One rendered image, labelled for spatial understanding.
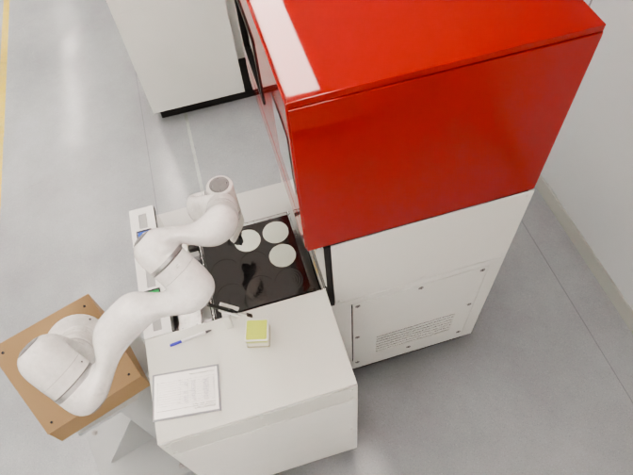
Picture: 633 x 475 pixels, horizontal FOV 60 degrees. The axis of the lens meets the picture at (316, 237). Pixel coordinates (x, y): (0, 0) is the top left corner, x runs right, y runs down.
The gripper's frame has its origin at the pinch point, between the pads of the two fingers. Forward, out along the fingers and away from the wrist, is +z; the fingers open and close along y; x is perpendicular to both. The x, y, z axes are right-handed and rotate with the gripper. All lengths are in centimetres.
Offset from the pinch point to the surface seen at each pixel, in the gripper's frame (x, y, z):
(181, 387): 2, 54, 3
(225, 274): -3.0, 9.7, 10.2
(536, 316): 124, -52, 101
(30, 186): -185, -57, 100
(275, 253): 11.7, -3.5, 10.2
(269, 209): -0.3, -27.0, 18.3
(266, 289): 13.5, 11.4, 10.2
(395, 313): 58, -6, 41
